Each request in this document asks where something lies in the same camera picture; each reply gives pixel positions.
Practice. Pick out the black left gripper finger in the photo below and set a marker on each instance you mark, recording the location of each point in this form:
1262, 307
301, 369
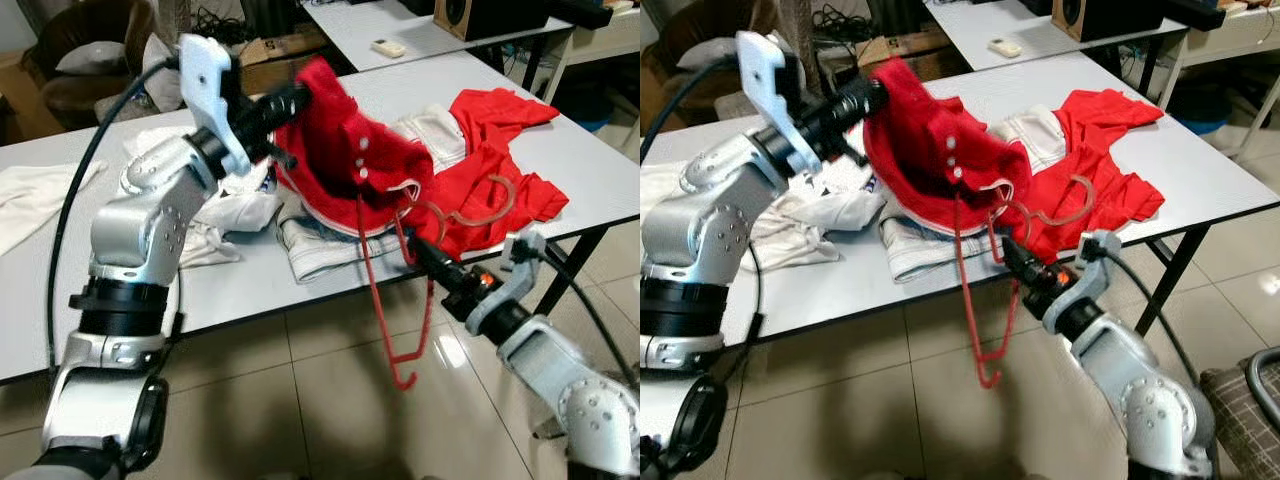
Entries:
285, 108
855, 102

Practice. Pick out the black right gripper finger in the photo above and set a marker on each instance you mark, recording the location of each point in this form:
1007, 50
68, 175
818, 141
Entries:
1020, 264
428, 264

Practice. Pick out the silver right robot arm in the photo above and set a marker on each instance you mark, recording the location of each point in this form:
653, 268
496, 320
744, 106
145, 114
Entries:
1150, 400
580, 400

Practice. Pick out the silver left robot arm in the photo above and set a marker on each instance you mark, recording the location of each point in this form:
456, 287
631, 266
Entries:
140, 230
710, 230

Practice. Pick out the brown cardboard box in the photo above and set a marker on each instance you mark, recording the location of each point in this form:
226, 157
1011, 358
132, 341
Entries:
900, 58
280, 65

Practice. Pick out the crumpled white garment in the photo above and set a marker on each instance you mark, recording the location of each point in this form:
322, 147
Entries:
240, 215
830, 215

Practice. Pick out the red t-shirt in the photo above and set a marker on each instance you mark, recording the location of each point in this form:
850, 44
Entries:
500, 190
1100, 190

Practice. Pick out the white desk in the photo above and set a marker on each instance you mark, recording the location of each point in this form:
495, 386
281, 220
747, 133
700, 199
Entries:
965, 25
350, 25

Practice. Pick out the white pillow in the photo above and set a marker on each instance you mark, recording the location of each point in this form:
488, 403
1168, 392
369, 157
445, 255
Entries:
160, 75

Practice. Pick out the white remote control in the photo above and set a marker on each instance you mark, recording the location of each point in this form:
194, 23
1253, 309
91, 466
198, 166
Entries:
388, 47
1003, 47

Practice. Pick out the grey cushion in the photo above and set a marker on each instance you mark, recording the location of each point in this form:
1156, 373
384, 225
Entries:
90, 58
718, 54

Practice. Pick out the brown armchair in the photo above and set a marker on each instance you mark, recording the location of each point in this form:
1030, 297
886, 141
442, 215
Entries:
680, 80
60, 100

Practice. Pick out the white table black legs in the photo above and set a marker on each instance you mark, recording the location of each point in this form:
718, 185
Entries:
1190, 150
560, 150

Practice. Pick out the flat white cloth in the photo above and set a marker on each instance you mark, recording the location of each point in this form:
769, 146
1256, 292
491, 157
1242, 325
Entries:
40, 200
658, 188

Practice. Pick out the blue bin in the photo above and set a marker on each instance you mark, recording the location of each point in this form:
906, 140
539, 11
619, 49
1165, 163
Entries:
1200, 112
588, 120

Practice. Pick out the wooden speaker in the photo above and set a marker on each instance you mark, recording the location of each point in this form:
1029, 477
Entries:
1105, 18
490, 18

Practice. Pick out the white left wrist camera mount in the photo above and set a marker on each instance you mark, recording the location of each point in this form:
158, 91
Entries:
760, 75
205, 80

